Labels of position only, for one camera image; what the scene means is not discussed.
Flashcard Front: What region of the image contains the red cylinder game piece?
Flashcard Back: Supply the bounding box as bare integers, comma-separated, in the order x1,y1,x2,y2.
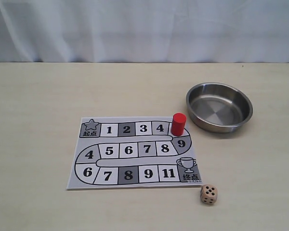
171,113,186,136

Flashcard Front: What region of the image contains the stainless steel round bowl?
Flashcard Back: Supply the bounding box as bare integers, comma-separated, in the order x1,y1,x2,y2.
185,82,253,133

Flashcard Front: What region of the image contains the wooden die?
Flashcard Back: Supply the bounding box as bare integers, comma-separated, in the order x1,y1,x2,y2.
200,184,218,205

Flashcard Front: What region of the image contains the paper number game board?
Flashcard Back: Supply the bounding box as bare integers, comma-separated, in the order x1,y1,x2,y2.
67,116,202,190

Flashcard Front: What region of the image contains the white curtain backdrop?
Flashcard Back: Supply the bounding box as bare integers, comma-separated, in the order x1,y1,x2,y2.
0,0,289,63

